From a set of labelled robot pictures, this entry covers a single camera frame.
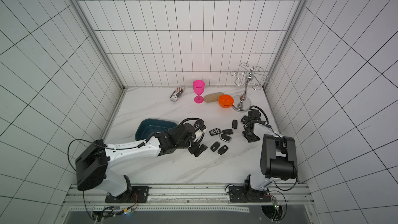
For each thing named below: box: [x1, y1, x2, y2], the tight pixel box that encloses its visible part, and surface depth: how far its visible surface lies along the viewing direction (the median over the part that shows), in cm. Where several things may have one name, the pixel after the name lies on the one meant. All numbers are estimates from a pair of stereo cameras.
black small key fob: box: [222, 129, 234, 135], surface depth 96 cm
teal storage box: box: [135, 118, 179, 142], surface depth 96 cm
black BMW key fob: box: [209, 127, 222, 136], surface depth 95 cm
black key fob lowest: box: [217, 144, 229, 156], surface depth 89 cm
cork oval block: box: [203, 92, 224, 103], surface depth 112 cm
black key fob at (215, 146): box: [210, 141, 221, 152], surface depth 89 cm
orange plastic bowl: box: [218, 94, 235, 109], surface depth 109 cm
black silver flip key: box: [220, 133, 232, 142], surface depth 94 cm
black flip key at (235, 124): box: [232, 119, 238, 130], surface depth 99 cm
